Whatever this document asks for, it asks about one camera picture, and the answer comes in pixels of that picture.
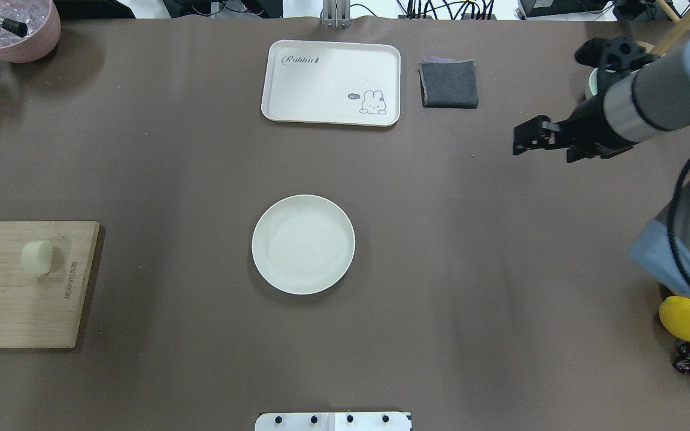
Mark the bamboo cutting board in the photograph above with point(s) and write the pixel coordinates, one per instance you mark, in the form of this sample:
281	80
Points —
45	310

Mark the cream round plate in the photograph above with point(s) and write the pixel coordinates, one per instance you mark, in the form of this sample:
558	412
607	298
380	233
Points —
303	244

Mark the folded grey cloth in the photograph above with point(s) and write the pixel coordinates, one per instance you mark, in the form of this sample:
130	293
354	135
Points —
448	83

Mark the white steamed bun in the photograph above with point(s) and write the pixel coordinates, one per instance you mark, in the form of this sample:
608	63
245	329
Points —
36	257

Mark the pink bowl of ice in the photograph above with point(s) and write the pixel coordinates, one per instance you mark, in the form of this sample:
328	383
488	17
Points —
44	30

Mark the cream rabbit tray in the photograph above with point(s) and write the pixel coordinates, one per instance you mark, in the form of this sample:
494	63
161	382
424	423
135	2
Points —
332	83

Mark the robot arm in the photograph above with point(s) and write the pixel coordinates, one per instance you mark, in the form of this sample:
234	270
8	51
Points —
641	96

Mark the wooden cup tree stand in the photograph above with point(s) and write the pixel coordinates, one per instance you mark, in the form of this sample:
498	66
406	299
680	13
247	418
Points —
681	26

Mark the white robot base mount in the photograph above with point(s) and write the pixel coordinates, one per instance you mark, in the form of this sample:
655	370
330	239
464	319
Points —
359	420

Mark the mint green bowl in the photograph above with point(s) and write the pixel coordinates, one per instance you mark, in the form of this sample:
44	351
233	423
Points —
591	88

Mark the dark cherries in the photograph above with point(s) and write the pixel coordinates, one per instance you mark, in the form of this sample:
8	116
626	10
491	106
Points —
682	361

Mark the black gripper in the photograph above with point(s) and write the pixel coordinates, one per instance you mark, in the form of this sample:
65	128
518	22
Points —
592	123

